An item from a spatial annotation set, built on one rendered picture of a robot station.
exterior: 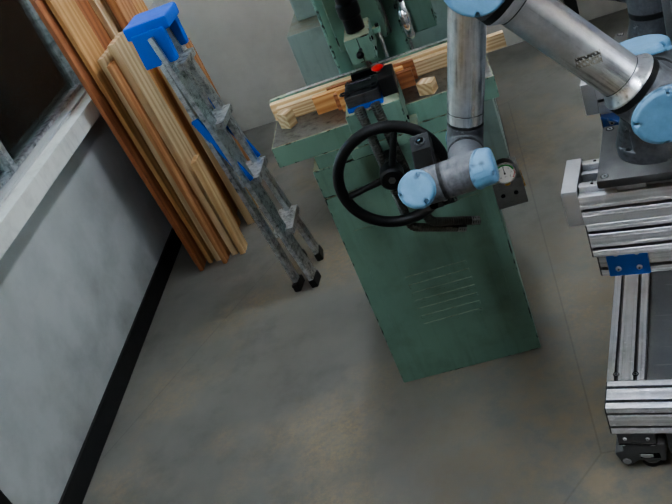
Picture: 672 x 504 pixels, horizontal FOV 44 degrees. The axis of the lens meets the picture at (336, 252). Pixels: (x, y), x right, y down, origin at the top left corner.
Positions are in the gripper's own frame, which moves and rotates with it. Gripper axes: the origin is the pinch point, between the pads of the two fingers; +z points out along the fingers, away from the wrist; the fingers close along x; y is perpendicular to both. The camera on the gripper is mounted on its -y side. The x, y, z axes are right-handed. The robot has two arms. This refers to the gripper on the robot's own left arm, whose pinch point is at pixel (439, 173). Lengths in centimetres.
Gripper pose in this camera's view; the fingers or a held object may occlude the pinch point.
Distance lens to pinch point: 196.4
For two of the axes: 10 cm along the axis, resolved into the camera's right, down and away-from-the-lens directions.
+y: 3.1, 9.5, 0.4
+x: 9.1, -2.9, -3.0
